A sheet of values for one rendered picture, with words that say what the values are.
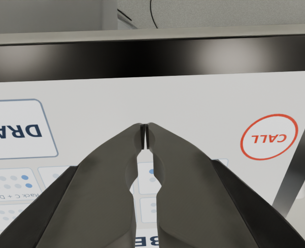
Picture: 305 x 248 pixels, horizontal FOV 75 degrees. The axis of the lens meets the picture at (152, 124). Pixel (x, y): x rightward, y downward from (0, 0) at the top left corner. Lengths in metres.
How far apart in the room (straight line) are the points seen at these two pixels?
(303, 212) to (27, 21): 3.49
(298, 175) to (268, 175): 0.03
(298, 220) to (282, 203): 3.33
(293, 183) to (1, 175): 0.24
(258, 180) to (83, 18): 0.25
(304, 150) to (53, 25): 0.28
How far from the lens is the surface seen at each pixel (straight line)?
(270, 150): 0.18
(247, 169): 0.18
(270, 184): 0.20
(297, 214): 3.54
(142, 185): 0.17
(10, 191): 0.21
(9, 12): 0.31
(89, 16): 0.27
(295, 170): 0.20
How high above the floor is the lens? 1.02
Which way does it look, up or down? 9 degrees down
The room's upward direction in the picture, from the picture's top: 177 degrees clockwise
